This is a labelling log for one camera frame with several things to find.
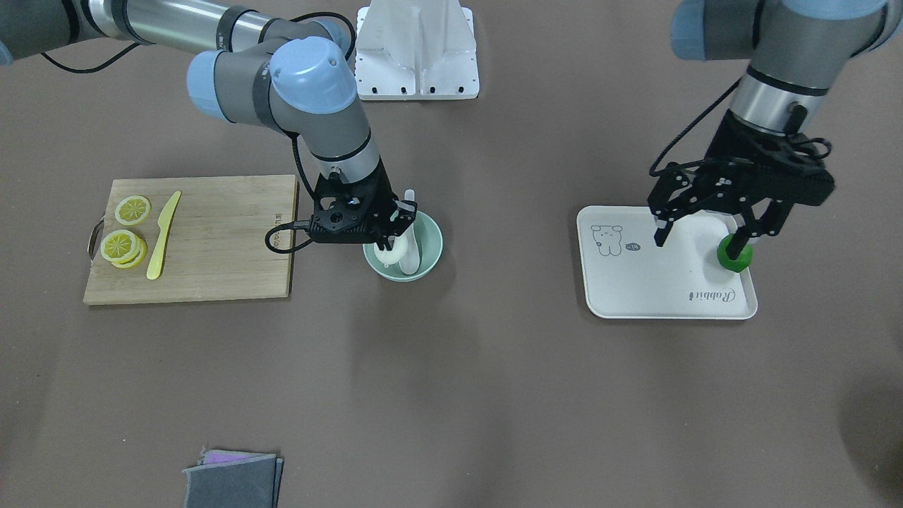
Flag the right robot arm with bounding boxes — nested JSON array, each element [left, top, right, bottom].
[[1, 1, 417, 251]]

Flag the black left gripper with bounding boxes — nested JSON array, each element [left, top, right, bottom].
[[648, 113, 835, 258]]

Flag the green lime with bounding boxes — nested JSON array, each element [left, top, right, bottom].
[[716, 234, 753, 273]]

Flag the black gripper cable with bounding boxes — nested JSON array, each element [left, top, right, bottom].
[[265, 134, 318, 255], [648, 78, 741, 179]]

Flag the white rabbit tray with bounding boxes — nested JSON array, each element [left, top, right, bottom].
[[575, 205, 758, 320]]

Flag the single lemon slice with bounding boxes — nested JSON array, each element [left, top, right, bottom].
[[114, 194, 152, 227]]

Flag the white steamed bun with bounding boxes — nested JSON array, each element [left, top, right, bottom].
[[375, 236, 409, 267]]

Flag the green bowl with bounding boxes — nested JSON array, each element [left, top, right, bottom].
[[363, 211, 443, 282]]

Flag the stacked lemon slices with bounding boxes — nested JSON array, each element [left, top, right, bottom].
[[100, 229, 147, 269]]

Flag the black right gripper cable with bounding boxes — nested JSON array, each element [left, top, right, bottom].
[[265, 134, 318, 255]]

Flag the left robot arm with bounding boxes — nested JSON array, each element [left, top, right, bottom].
[[648, 1, 901, 272]]

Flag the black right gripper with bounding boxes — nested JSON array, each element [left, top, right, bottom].
[[308, 162, 418, 252]]

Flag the bamboo cutting board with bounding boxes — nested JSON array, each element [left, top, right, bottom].
[[83, 174, 298, 306]]

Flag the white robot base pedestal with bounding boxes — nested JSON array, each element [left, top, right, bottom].
[[355, 1, 480, 101]]

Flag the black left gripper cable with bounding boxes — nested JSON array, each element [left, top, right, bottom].
[[648, 78, 741, 179]]

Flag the grey folded cloth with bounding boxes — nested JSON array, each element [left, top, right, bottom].
[[183, 449, 284, 507]]

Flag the white ceramic spoon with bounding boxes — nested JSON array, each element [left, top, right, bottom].
[[398, 216, 420, 274]]

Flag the yellow plastic knife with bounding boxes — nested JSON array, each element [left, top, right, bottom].
[[146, 190, 183, 280]]

